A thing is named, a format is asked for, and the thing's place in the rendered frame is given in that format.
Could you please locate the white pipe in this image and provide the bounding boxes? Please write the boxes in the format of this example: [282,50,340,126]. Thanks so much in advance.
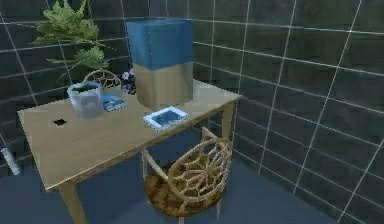
[0,147,22,176]

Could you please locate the blue and tan box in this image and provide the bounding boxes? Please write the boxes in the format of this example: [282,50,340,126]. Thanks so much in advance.
[125,18,195,110]

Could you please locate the light wooden table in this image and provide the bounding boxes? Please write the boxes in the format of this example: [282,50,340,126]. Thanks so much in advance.
[17,79,243,224]

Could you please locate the wicker chair with brown seat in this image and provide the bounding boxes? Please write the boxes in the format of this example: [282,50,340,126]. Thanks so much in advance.
[83,69,123,90]
[141,126,234,224]

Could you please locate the blue and white book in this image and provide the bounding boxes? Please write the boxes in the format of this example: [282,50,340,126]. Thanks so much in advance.
[101,93,127,112]

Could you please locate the green plant in white pot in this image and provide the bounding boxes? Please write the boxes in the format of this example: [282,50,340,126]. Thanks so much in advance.
[19,0,111,119]

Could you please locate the dark vase with pale flowers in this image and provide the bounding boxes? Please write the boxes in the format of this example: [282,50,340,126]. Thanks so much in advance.
[120,68,137,96]

